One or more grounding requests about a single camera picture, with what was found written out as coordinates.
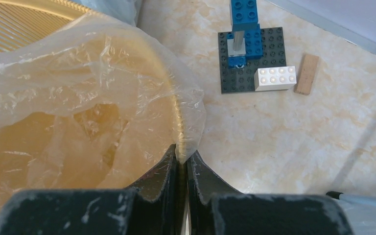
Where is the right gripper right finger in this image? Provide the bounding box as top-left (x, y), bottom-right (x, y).
top-left (186, 152), bottom-right (353, 235)

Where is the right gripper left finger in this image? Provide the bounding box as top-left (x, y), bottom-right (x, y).
top-left (0, 145), bottom-right (178, 235)

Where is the clear plastic trash bag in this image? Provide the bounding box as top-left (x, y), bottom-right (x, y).
top-left (0, 11), bottom-right (207, 228)

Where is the yellow plastic trash bin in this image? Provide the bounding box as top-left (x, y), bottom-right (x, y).
top-left (0, 0), bottom-right (188, 208)

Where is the blue stuffed bag right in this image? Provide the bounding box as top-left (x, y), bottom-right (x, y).
top-left (336, 200), bottom-right (376, 235)

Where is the toy brick model on plate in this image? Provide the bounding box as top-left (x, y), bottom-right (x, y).
top-left (217, 0), bottom-right (297, 94)

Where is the wooden block rear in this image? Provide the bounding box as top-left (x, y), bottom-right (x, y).
top-left (294, 54), bottom-right (320, 95)

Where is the large stuffed bag left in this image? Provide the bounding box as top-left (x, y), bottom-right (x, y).
top-left (73, 0), bottom-right (143, 26)

